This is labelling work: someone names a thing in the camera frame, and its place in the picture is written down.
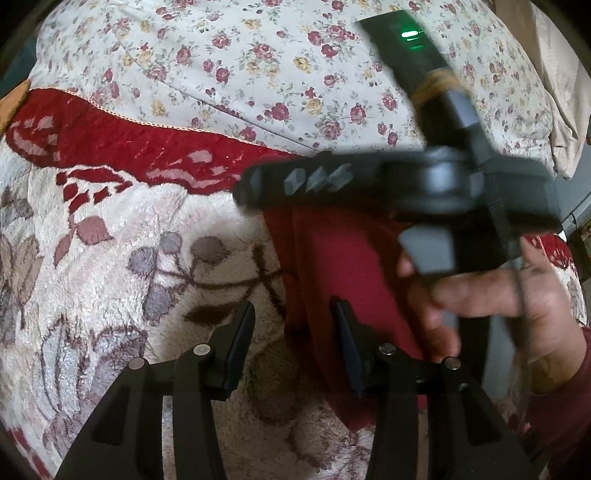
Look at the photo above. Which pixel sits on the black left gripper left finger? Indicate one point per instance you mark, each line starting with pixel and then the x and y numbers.
pixel 122 438

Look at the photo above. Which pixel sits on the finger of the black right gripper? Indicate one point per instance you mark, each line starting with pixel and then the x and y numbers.
pixel 353 180

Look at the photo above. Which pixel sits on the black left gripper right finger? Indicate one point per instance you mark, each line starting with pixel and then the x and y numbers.
pixel 467 436

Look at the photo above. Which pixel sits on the dark red small garment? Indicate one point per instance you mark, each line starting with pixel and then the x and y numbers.
pixel 337 295

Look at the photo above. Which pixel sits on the person's right hand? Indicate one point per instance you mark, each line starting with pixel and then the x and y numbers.
pixel 558 347

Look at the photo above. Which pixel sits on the floral rose print quilt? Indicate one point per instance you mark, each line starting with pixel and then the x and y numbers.
pixel 293 75

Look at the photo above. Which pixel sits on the beige curtain cloth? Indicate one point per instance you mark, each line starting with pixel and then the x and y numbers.
pixel 563 75

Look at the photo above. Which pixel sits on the red and white floral blanket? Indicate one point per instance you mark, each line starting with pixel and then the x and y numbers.
pixel 120 239

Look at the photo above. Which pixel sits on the orange checked cushion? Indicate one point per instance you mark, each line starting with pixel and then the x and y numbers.
pixel 10 104

